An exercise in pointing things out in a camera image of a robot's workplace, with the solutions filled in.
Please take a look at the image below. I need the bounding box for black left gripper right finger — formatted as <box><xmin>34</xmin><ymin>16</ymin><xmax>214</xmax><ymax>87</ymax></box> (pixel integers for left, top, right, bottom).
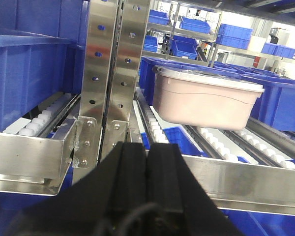
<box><xmin>147</xmin><ymin>143</ymin><xmax>243</xmax><ymax>236</ymax></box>

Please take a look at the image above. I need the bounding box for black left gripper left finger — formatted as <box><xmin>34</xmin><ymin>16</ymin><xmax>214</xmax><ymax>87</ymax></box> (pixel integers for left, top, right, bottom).
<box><xmin>4</xmin><ymin>142</ymin><xmax>146</xmax><ymax>236</ymax></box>

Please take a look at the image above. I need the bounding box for blue bin below shelf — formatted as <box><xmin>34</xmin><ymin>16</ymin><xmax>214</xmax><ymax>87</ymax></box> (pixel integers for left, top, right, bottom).
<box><xmin>152</xmin><ymin>126</ymin><xmax>208</xmax><ymax>157</ymax></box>

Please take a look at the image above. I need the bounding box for steel perforated shelf upright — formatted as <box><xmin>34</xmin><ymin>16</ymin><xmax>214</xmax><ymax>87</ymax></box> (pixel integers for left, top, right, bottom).
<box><xmin>72</xmin><ymin>0</ymin><xmax>150</xmax><ymax>182</ymax></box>

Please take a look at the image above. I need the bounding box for blue bin behind pink bin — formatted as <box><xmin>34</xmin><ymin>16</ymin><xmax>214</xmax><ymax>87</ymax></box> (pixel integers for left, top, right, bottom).
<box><xmin>139</xmin><ymin>57</ymin><xmax>240</xmax><ymax>106</ymax></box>

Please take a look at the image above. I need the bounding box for blue bin right of pink bin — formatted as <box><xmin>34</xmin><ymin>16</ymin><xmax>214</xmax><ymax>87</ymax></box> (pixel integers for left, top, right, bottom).
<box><xmin>240</xmin><ymin>75</ymin><xmax>295</xmax><ymax>132</ymax></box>

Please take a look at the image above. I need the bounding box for large blue bin upper left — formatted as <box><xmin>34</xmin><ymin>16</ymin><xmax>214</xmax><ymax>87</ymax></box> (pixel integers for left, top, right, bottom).
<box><xmin>0</xmin><ymin>0</ymin><xmax>90</xmax><ymax>132</ymax></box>

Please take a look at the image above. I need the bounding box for white roller track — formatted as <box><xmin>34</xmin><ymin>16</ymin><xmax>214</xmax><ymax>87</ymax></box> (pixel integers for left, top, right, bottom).
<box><xmin>135</xmin><ymin>87</ymin><xmax>169</xmax><ymax>144</ymax></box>

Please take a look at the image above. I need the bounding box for steel right shelf front rail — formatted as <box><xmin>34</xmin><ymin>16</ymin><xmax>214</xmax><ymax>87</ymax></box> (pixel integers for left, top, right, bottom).
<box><xmin>182</xmin><ymin>155</ymin><xmax>295</xmax><ymax>215</ymax></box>

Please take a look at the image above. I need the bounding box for steel shelf rail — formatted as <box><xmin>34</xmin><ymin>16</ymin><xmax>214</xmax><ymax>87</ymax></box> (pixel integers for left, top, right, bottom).
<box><xmin>182</xmin><ymin>155</ymin><xmax>295</xmax><ymax>215</ymax></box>
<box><xmin>0</xmin><ymin>119</ymin><xmax>77</xmax><ymax>196</ymax></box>

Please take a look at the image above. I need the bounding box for steel left shelf front rail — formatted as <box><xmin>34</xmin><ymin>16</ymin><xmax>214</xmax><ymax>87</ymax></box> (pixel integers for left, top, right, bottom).
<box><xmin>0</xmin><ymin>119</ymin><xmax>77</xmax><ymax>196</ymax></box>

